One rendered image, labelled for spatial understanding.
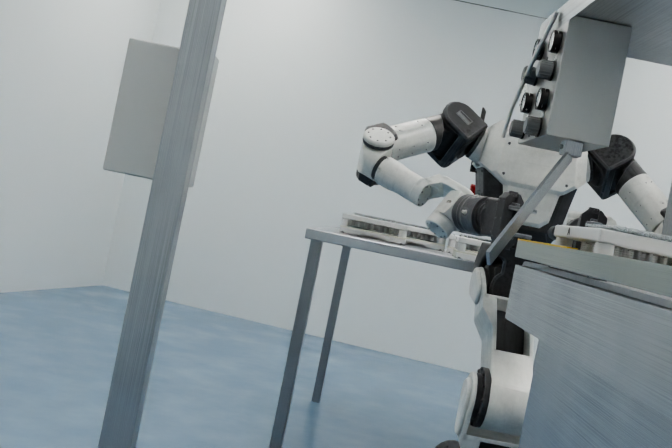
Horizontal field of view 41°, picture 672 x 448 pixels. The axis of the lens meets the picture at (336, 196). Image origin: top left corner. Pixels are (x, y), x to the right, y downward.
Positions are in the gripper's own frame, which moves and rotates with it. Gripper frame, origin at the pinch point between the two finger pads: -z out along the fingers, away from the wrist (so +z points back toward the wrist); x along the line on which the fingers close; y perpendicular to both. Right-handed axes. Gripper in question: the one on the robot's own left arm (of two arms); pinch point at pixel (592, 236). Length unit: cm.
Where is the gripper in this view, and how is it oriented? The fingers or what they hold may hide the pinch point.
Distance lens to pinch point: 199.6
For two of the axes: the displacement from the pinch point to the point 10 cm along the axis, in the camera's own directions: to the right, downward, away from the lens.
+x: -2.0, 9.8, -0.1
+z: 1.3, 0.4, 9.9
